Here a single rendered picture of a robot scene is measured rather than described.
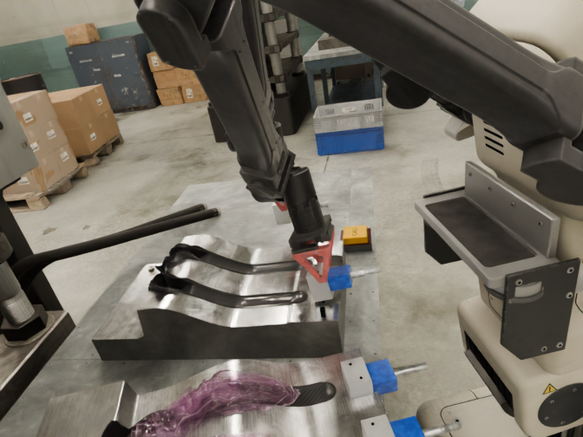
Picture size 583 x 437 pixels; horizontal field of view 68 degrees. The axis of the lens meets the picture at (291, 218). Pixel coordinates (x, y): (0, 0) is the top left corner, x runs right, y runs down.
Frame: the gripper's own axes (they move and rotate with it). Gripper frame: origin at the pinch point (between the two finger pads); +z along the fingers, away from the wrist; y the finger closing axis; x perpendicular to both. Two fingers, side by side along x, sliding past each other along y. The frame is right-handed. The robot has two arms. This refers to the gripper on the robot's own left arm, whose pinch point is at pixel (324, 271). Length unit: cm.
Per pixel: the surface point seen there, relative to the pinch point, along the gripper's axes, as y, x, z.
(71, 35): -581, -424, -204
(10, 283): -1, -71, -11
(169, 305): 7.4, -28.3, -2.6
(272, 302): 0.2, -11.6, 4.2
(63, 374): 10, -56, 7
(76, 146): -347, -315, -41
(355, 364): 15.5, 4.4, 9.3
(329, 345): 5.8, -1.6, 11.8
